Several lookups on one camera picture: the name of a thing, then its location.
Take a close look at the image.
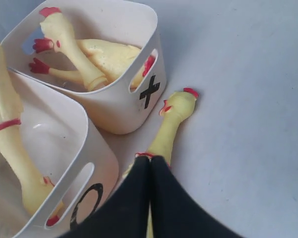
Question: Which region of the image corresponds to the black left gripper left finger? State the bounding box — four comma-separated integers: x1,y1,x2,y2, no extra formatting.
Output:
62,156,150,238

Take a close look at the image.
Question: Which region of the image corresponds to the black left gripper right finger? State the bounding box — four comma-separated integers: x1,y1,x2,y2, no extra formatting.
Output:
150,156,241,238

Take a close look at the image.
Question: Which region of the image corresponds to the large yellow rubber chicken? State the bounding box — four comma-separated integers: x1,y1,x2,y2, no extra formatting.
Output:
0,46,54,215

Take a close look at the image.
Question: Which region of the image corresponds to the headless yellow rubber chicken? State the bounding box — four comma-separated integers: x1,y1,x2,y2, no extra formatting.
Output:
28,39,156,90

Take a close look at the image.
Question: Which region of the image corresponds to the severed rubber chicken head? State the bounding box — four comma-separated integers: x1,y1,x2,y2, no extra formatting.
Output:
33,7,108,91

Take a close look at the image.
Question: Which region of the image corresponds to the cream bin marked O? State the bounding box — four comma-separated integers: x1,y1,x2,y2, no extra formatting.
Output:
0,72,119,238

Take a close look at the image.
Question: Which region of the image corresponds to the cream bin marked X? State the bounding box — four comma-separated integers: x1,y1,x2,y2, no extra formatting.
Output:
1,0,167,134

